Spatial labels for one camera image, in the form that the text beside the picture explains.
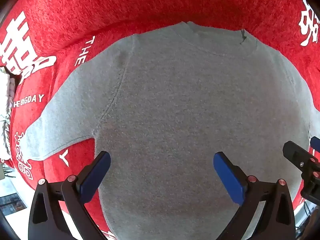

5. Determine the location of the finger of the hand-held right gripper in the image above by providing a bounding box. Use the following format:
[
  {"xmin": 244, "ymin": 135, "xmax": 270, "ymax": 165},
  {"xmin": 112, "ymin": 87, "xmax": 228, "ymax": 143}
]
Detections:
[
  {"xmin": 282, "ymin": 141, "xmax": 320, "ymax": 173},
  {"xmin": 309, "ymin": 136, "xmax": 320, "ymax": 153}
]

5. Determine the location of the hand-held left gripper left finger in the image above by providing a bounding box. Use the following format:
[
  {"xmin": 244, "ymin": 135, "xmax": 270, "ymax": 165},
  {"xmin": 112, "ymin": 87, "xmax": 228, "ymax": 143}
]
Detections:
[{"xmin": 29, "ymin": 151, "xmax": 112, "ymax": 240}]

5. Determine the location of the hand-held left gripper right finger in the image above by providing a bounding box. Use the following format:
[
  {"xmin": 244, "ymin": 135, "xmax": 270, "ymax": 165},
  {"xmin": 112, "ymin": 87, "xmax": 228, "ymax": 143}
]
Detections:
[{"xmin": 213, "ymin": 152, "xmax": 297, "ymax": 240}]

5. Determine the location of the grey sweater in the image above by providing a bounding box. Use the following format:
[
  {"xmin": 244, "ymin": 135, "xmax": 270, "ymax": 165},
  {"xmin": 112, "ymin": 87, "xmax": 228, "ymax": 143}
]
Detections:
[{"xmin": 24, "ymin": 21, "xmax": 317, "ymax": 240}]

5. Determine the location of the dark printed picture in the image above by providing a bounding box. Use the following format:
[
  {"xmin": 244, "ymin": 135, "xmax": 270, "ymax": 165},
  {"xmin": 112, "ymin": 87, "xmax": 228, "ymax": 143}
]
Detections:
[{"xmin": 0, "ymin": 193, "xmax": 27, "ymax": 216}]

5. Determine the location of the white fringed cloth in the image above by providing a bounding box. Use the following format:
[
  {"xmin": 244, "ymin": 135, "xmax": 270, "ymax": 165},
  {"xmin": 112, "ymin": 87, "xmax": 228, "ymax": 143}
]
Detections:
[{"xmin": 0, "ymin": 66, "xmax": 16, "ymax": 161}]

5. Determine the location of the red printed blanket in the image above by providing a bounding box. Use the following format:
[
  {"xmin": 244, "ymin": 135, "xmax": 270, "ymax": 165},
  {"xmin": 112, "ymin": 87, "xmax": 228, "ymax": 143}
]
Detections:
[{"xmin": 0, "ymin": 0, "xmax": 320, "ymax": 240}]

